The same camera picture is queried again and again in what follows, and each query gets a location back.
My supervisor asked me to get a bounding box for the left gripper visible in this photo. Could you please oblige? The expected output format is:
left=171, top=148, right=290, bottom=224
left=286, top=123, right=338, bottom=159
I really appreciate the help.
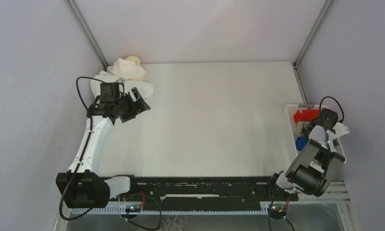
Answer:
left=115, top=88, right=150, bottom=123

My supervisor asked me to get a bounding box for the blue towel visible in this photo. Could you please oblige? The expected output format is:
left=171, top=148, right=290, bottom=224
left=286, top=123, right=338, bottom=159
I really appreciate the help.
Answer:
left=295, top=136, right=308, bottom=152

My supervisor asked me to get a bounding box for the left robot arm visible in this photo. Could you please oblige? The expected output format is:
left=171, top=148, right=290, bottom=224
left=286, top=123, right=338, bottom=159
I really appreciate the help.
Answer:
left=56, top=86, right=150, bottom=209

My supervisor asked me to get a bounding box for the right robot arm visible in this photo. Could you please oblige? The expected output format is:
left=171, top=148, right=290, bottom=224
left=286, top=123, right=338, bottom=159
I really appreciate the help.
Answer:
left=266, top=117, right=346, bottom=200

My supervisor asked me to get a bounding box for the red rolled towel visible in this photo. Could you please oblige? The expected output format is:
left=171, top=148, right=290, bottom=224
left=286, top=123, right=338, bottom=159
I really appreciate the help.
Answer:
left=293, top=109, right=320, bottom=124

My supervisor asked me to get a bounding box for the white plastic basket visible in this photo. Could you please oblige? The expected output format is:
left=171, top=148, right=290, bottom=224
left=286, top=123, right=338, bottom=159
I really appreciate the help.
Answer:
left=282, top=103, right=347, bottom=163

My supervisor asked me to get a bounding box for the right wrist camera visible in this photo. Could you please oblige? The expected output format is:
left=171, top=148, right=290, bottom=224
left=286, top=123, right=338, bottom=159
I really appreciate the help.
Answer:
left=317, top=108, right=350, bottom=139

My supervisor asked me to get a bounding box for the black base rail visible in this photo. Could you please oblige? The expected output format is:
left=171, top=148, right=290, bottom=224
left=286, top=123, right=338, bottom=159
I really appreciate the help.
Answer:
left=110, top=176, right=298, bottom=213

